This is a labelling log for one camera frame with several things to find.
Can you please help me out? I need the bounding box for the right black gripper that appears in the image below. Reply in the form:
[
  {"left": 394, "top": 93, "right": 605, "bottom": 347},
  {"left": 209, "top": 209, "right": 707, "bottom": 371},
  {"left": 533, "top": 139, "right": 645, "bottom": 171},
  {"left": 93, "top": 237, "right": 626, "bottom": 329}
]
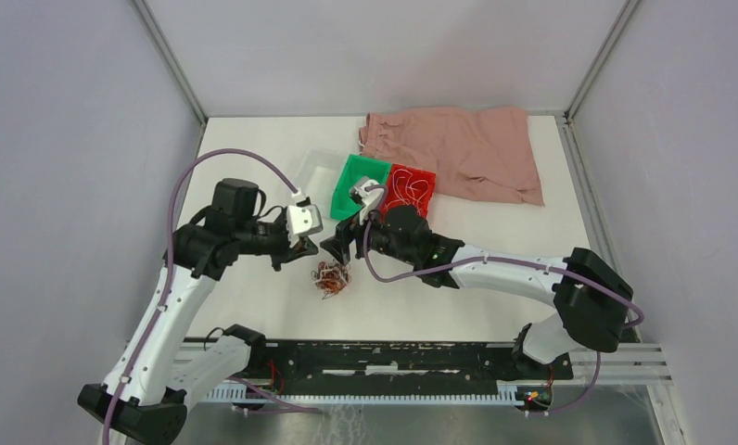
[{"left": 320, "top": 198, "right": 416, "bottom": 267}]

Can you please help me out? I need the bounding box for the cable bundle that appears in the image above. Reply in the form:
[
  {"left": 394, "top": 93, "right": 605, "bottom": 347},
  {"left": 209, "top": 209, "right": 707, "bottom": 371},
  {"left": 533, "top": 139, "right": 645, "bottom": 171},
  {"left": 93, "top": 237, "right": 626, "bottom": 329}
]
[{"left": 309, "top": 260, "right": 353, "bottom": 301}]

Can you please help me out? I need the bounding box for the white cable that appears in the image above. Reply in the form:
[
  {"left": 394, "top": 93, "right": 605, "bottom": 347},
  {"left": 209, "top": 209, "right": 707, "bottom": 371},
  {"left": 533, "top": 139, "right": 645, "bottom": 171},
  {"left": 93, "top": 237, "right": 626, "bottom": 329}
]
[{"left": 388, "top": 169, "right": 435, "bottom": 213}]

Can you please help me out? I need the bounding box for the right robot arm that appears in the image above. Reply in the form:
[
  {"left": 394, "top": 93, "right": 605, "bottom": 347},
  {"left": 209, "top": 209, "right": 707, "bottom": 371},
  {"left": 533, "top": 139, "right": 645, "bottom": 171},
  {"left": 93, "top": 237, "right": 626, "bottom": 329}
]
[{"left": 320, "top": 206, "right": 635, "bottom": 378}]

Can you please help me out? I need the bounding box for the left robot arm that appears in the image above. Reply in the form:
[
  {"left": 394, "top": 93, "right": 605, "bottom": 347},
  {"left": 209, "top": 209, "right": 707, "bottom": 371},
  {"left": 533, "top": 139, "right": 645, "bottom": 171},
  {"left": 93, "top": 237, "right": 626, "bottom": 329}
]
[{"left": 78, "top": 178, "right": 323, "bottom": 444}]

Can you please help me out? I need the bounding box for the green plastic bin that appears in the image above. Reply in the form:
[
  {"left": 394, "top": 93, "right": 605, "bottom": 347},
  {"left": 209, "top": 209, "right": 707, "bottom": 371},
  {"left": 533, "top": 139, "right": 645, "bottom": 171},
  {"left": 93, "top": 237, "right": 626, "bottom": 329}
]
[{"left": 330, "top": 154, "right": 391, "bottom": 222}]

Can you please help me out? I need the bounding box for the clear plastic bin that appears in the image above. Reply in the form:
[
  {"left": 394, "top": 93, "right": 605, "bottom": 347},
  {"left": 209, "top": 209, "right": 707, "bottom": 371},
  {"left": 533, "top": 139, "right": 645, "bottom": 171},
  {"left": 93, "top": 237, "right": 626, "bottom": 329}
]
[{"left": 294, "top": 148, "right": 348, "bottom": 213}]

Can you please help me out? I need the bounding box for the red plastic bin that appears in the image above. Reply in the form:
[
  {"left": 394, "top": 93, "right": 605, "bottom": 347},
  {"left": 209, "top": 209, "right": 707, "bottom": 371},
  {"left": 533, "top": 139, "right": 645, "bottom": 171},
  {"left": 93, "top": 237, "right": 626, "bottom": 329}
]
[{"left": 380, "top": 164, "right": 436, "bottom": 218}]

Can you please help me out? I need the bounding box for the pink cloth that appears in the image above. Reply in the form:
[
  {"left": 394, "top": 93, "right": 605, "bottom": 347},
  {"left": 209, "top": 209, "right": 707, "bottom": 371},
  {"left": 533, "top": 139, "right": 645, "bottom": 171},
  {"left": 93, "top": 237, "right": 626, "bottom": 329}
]
[{"left": 358, "top": 107, "right": 545, "bottom": 207}]

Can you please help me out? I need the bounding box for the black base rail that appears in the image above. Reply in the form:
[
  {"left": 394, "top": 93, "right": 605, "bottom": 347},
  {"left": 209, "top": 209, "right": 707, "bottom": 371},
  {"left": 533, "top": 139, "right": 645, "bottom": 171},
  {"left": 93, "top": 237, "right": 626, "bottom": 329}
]
[{"left": 238, "top": 339, "right": 574, "bottom": 397}]

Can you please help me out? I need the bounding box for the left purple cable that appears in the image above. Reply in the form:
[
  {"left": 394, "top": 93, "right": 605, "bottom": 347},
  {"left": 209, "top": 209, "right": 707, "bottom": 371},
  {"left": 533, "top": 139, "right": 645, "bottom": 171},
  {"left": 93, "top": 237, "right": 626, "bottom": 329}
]
[{"left": 101, "top": 148, "right": 324, "bottom": 445}]

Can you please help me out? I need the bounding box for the white slotted cable duct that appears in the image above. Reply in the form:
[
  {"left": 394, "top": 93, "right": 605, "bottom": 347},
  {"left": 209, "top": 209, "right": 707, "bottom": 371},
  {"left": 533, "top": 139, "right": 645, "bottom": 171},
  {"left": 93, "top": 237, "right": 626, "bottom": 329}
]
[{"left": 203, "top": 381, "right": 524, "bottom": 407}]

